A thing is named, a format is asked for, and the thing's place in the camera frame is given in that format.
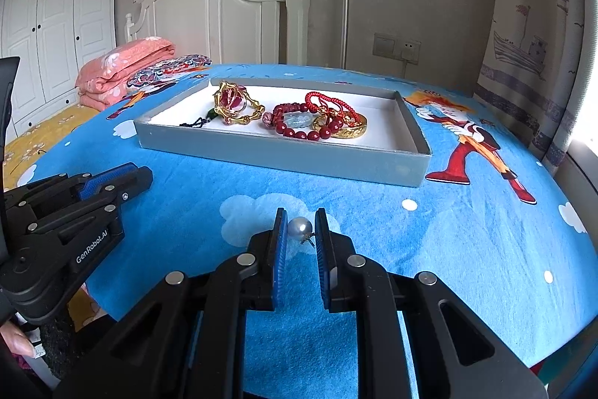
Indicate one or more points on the wide gold bangle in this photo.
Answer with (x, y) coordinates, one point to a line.
(345, 131)

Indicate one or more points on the yellow floral bedsheet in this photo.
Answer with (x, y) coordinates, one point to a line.
(42, 137)

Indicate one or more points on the pearl earring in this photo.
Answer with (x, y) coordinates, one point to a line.
(298, 228)

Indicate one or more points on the red flower brooch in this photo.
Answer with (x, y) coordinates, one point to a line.
(231, 99)

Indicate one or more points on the metal pole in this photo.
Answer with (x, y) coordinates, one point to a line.
(345, 20)

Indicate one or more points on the white wooden headboard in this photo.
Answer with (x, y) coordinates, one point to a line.
(210, 15)

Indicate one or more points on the wall power socket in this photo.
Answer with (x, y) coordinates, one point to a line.
(408, 51)

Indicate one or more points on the grey cardboard box tray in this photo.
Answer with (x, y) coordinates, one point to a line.
(280, 160)

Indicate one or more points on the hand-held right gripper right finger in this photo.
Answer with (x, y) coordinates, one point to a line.
(321, 268)

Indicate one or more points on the gold bamboo-shaped bangle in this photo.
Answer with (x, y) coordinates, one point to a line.
(254, 111)

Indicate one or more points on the wall light switch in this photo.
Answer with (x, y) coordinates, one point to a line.
(384, 45)

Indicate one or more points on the red and blue bead charm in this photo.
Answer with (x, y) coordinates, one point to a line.
(296, 119)

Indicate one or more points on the blue cartoon printed blanket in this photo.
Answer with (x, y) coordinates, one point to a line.
(467, 263)

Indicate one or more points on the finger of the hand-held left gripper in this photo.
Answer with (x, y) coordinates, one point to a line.
(138, 181)
(105, 179)

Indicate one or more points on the white wardrobe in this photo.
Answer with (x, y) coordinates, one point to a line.
(51, 29)

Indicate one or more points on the ship printed curtain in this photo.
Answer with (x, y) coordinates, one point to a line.
(528, 53)

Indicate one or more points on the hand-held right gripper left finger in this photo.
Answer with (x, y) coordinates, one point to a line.
(280, 268)

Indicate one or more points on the patterned embroidered pillow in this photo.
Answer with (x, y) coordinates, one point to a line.
(177, 69)

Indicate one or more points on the pink folded quilt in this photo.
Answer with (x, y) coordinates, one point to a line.
(121, 62)

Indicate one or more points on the person's left hand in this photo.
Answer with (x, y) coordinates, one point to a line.
(14, 340)

